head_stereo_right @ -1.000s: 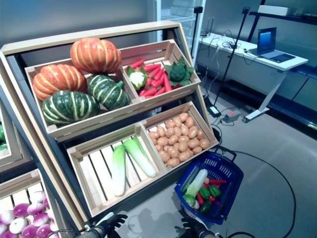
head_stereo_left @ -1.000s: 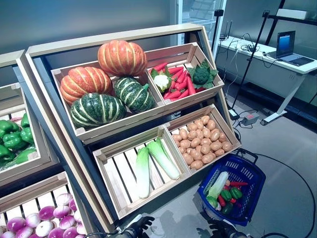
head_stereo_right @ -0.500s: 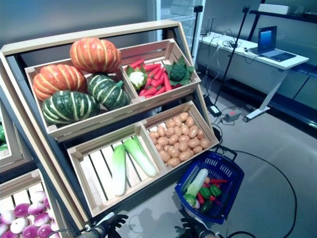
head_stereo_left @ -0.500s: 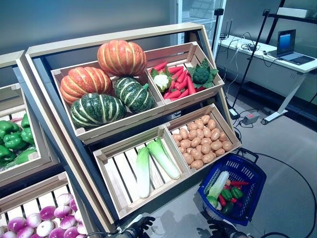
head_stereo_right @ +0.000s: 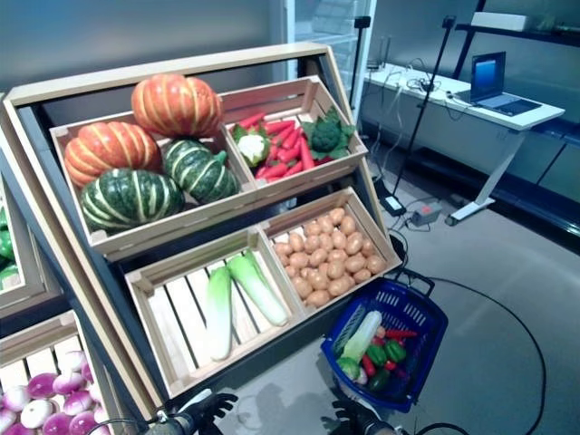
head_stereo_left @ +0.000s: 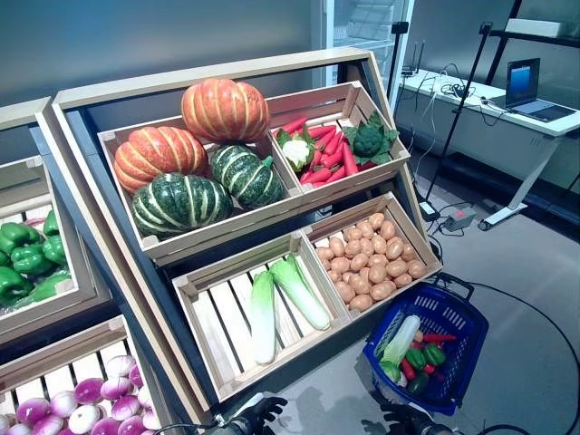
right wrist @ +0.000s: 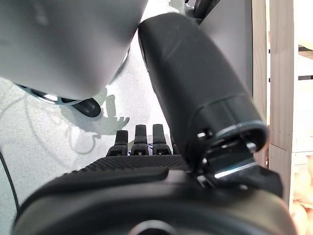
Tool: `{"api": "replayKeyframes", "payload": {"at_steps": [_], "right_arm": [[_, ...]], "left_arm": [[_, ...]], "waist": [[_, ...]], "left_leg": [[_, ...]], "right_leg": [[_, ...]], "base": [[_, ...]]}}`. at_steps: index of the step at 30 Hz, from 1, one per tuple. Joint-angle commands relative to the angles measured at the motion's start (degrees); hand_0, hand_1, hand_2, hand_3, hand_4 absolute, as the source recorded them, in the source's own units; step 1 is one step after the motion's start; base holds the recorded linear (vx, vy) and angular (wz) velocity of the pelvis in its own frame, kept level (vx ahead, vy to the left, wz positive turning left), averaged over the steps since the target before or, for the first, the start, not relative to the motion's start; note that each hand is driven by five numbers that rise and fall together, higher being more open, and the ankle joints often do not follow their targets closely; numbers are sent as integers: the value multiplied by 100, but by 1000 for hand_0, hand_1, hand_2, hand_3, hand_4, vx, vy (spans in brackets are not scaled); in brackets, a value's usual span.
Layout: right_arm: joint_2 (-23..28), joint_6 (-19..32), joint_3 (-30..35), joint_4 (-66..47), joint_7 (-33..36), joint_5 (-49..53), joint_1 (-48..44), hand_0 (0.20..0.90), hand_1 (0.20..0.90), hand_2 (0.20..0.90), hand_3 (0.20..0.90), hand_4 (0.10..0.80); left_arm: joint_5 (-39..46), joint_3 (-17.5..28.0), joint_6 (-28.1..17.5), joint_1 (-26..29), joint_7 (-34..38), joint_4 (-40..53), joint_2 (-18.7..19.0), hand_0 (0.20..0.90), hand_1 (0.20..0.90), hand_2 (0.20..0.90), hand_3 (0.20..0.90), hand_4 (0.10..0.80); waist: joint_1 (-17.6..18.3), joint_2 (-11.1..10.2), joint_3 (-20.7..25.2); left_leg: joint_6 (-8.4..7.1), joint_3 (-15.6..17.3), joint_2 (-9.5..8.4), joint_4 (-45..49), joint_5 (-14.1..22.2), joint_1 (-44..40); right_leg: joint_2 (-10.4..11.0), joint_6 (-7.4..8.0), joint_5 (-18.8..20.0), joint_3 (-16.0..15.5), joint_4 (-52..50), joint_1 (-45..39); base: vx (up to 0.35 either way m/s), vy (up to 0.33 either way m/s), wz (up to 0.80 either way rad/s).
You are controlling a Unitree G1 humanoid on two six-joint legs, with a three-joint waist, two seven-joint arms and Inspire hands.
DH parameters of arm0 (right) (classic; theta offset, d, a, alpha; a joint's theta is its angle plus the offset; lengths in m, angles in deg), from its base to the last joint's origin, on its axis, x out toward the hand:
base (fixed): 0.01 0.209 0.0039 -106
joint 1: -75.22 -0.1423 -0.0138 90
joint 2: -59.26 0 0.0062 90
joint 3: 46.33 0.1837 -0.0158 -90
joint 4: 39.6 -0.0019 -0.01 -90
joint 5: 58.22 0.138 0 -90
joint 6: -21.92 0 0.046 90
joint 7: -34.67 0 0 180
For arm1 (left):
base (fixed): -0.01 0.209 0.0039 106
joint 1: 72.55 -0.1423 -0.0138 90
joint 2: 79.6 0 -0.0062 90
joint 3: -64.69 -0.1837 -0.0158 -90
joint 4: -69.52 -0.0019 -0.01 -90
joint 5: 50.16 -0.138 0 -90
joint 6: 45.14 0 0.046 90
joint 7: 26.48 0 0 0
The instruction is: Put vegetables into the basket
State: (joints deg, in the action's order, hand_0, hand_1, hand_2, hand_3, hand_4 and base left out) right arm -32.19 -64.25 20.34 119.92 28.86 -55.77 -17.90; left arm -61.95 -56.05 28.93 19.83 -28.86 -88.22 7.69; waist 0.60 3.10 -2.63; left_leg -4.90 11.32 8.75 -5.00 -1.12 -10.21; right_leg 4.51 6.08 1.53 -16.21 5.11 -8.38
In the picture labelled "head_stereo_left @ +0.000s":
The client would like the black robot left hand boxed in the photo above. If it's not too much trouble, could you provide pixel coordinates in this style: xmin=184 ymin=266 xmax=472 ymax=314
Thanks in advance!
xmin=235 ymin=396 xmax=289 ymax=435

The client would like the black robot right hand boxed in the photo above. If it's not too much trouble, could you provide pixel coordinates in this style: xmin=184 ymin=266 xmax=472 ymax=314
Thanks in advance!
xmin=362 ymin=403 xmax=437 ymax=435

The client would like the blue plastic shopping basket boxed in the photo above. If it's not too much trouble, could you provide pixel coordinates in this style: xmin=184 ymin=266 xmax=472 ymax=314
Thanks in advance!
xmin=362 ymin=282 xmax=490 ymax=418

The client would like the dark green bell pepper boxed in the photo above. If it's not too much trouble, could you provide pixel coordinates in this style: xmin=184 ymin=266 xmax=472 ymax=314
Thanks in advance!
xmin=406 ymin=372 xmax=430 ymax=396

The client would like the small green leafy vegetable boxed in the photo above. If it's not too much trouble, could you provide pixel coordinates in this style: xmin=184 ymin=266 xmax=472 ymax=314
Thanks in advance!
xmin=380 ymin=361 xmax=402 ymax=384

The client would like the bright green bell pepper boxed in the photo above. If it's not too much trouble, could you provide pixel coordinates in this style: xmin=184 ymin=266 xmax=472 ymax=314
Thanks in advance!
xmin=403 ymin=347 xmax=428 ymax=371
xmin=421 ymin=343 xmax=448 ymax=368

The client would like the long napa cabbage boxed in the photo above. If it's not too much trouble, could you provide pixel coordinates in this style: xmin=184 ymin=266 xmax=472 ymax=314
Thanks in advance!
xmin=249 ymin=270 xmax=278 ymax=366

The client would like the wooden crate with cabbages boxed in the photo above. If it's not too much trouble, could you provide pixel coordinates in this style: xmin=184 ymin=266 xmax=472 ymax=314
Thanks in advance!
xmin=171 ymin=229 xmax=353 ymax=403

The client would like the wide napa cabbage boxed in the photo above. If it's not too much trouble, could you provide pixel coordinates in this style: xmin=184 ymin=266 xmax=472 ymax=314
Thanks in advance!
xmin=269 ymin=255 xmax=333 ymax=332

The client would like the large wooden display stand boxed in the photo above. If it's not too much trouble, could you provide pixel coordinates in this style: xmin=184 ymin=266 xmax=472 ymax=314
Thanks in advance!
xmin=52 ymin=47 xmax=444 ymax=426

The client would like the wooden crate with pumpkins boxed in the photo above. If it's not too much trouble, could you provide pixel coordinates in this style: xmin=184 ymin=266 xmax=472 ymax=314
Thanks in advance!
xmin=97 ymin=115 xmax=304 ymax=254

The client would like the wooden crate with potatoes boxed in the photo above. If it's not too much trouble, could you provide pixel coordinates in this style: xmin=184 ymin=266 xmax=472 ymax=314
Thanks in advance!
xmin=300 ymin=191 xmax=444 ymax=319

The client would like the grey power strip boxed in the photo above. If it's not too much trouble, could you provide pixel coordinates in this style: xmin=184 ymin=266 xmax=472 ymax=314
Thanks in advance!
xmin=440 ymin=209 xmax=478 ymax=233

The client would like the black power adapter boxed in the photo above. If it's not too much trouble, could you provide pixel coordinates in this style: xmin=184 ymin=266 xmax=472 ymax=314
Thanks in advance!
xmin=418 ymin=200 xmax=440 ymax=223

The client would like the wooden crate with onions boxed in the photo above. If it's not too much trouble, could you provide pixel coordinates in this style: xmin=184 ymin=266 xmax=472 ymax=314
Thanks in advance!
xmin=0 ymin=315 xmax=162 ymax=435

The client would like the wooden crate with green peppers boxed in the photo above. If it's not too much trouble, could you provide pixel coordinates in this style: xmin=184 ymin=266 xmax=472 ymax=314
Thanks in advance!
xmin=0 ymin=156 xmax=100 ymax=337

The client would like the large green striped pumpkin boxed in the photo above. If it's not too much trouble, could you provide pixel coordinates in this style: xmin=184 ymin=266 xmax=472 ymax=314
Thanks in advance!
xmin=130 ymin=172 xmax=235 ymax=237

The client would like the wooden display stand with peppers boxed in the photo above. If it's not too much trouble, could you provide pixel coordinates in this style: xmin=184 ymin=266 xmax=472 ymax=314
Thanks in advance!
xmin=0 ymin=96 xmax=120 ymax=353

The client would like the small green striped pumpkin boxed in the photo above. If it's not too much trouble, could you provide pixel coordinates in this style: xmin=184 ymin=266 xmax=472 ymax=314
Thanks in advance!
xmin=210 ymin=143 xmax=288 ymax=211

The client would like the white cauliflower with leaves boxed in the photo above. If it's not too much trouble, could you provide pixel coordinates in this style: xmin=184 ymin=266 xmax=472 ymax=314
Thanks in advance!
xmin=275 ymin=128 xmax=317 ymax=173

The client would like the flat orange striped pumpkin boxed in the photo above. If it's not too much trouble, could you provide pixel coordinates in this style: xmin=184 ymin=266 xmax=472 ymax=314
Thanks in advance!
xmin=113 ymin=126 xmax=211 ymax=197

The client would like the green broccoli with leaves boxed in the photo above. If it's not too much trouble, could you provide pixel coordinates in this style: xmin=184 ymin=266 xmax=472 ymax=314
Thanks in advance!
xmin=342 ymin=111 xmax=401 ymax=167

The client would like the round orange striped pumpkin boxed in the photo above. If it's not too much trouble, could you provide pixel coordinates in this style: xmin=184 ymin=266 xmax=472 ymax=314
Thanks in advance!
xmin=180 ymin=78 xmax=271 ymax=144

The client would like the tall black tripod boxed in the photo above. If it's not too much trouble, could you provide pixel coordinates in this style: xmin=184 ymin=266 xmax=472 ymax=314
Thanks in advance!
xmin=424 ymin=21 xmax=496 ymax=201

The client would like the white desk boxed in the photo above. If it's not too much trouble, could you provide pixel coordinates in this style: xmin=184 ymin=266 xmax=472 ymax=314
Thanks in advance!
xmin=397 ymin=69 xmax=580 ymax=231

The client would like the wooden crate with carrots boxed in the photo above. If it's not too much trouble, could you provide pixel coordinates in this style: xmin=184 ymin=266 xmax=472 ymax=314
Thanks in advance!
xmin=265 ymin=81 xmax=411 ymax=197

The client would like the black router with antennas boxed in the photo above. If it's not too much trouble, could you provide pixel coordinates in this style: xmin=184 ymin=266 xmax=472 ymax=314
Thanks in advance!
xmin=401 ymin=39 xmax=428 ymax=77

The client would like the open grey laptop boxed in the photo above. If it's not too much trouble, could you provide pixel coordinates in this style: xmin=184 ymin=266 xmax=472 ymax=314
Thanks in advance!
xmin=504 ymin=57 xmax=578 ymax=124

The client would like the black stand with sensor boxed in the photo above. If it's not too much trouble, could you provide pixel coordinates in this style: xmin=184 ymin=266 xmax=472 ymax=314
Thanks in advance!
xmin=390 ymin=20 xmax=410 ymax=117

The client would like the glass door refrigerator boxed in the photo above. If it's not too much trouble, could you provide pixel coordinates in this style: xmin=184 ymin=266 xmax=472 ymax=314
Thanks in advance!
xmin=323 ymin=0 xmax=414 ymax=94

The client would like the black metal shelf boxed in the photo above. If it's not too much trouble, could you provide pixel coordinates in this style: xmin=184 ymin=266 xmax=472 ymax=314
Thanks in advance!
xmin=483 ymin=0 xmax=580 ymax=87

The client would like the white flat box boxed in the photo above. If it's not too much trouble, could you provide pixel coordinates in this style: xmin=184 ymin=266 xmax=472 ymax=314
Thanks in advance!
xmin=504 ymin=17 xmax=571 ymax=39

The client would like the black basket handle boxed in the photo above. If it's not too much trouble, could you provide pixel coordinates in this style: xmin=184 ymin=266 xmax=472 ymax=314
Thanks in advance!
xmin=422 ymin=271 xmax=476 ymax=304

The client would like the thick black floor cable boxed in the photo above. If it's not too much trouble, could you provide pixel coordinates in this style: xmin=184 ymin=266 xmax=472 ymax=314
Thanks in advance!
xmin=446 ymin=274 xmax=580 ymax=435

